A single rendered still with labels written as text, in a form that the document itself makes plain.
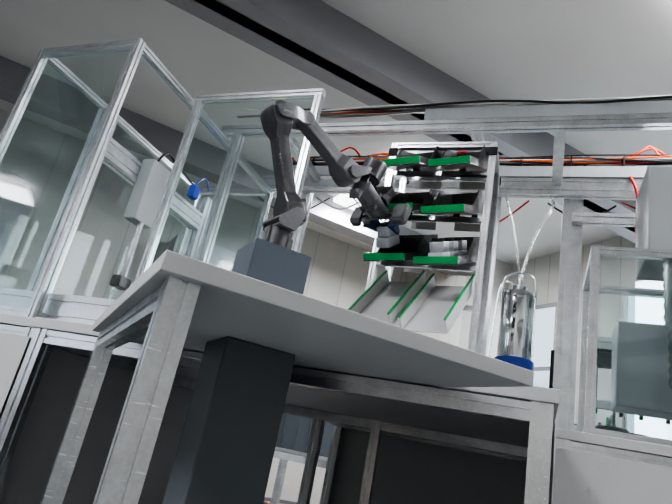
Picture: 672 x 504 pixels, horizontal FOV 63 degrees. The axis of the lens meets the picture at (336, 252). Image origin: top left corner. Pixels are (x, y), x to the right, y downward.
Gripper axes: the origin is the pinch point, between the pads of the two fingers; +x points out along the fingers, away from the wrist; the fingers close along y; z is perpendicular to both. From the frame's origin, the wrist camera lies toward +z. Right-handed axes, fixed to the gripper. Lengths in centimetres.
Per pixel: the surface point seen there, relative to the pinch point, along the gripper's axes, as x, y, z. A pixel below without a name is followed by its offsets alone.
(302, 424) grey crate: 169, 143, -14
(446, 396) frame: 6, -32, -46
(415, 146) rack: 1.7, 4.7, 36.9
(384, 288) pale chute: 18.1, 6.0, -9.8
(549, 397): 9, -53, -41
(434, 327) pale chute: 12.8, -18.7, -24.9
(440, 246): 6.1, -15.9, -2.7
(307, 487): 122, 83, -56
